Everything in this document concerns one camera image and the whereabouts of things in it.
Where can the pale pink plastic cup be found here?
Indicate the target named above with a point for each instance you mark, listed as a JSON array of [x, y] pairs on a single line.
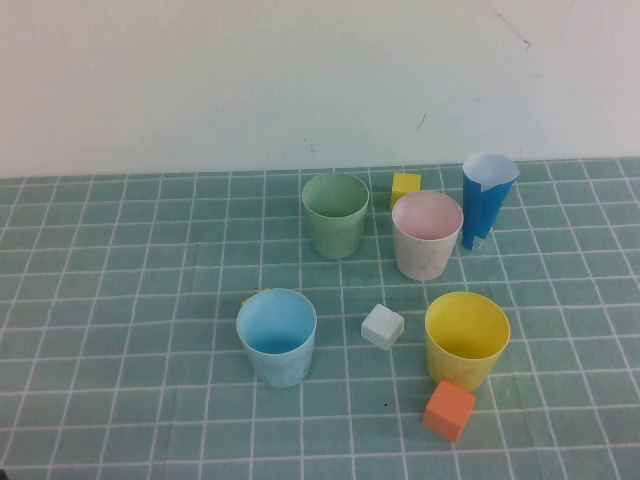
[[425, 255]]

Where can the light blue plastic cup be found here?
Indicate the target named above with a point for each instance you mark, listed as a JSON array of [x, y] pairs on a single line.
[[280, 360]]

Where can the yellow plastic cup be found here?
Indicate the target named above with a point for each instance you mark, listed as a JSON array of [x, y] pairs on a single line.
[[450, 360]]

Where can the light green plastic cup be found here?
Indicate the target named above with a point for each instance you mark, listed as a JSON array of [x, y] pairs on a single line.
[[335, 235]]

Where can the yellow foam cube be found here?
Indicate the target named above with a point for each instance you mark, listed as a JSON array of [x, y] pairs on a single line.
[[248, 301], [405, 185]]

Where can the white foam cube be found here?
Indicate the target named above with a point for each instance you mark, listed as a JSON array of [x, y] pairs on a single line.
[[382, 325]]

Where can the dark blue paper cup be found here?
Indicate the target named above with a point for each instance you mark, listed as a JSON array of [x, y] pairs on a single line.
[[480, 210]]

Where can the green checked tablecloth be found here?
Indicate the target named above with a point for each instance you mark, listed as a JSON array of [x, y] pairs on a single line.
[[150, 300]]

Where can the orange foam cube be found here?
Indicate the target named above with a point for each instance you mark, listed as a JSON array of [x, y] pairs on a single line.
[[447, 410]]

